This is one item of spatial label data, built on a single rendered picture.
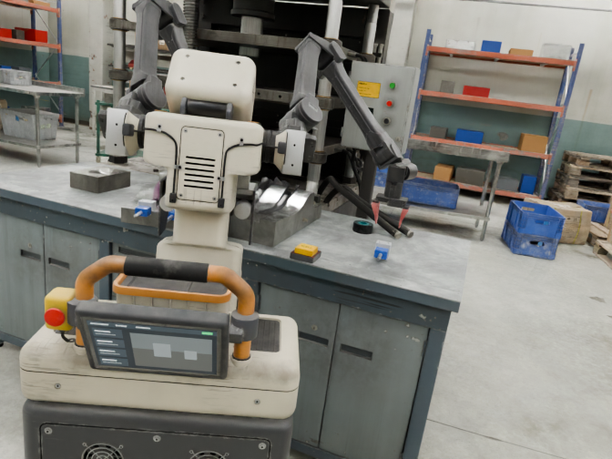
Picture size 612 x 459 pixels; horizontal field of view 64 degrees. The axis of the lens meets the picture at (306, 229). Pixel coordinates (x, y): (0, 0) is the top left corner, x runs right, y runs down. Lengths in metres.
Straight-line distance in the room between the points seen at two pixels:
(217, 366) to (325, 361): 0.83
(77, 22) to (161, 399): 10.13
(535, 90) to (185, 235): 7.41
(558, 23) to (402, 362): 7.20
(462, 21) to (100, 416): 7.79
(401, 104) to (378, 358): 1.20
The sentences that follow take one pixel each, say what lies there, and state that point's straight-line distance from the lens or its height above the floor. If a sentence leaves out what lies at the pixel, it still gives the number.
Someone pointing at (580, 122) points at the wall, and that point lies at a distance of 8.44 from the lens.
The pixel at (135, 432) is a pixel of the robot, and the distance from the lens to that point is 1.10.
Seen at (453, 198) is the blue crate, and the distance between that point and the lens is 5.42.
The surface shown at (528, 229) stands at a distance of 5.16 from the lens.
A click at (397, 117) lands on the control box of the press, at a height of 1.25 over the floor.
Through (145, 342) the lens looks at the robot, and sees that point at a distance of 0.92.
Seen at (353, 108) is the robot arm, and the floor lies 1.28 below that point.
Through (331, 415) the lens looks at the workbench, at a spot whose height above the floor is 0.24.
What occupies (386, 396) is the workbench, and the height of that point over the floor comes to 0.38.
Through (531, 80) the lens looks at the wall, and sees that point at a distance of 8.32.
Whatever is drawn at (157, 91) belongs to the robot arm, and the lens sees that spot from 1.44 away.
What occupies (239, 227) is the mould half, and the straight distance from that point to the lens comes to 1.70.
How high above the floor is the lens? 1.34
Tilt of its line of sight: 17 degrees down
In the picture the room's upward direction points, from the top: 7 degrees clockwise
